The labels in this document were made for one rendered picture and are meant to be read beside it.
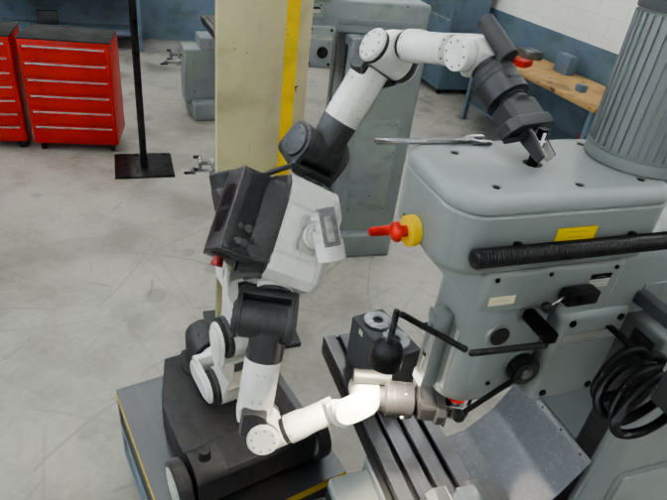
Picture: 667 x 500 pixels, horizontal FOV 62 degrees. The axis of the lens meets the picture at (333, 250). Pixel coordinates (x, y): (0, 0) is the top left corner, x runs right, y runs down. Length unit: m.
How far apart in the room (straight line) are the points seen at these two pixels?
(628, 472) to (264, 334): 1.05
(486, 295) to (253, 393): 0.61
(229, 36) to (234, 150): 0.53
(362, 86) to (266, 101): 1.39
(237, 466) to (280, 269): 0.96
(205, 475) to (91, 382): 1.33
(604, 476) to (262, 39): 2.08
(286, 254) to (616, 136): 0.73
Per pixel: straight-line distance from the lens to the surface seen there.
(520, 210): 0.98
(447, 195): 0.96
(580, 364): 1.41
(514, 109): 1.10
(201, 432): 2.21
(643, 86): 1.17
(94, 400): 3.16
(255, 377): 1.35
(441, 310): 1.23
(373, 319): 1.84
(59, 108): 5.65
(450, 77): 8.59
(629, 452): 1.71
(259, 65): 2.67
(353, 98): 1.36
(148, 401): 2.55
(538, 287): 1.14
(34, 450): 3.02
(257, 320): 1.30
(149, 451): 2.39
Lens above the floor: 2.27
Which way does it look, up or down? 32 degrees down
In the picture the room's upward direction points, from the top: 8 degrees clockwise
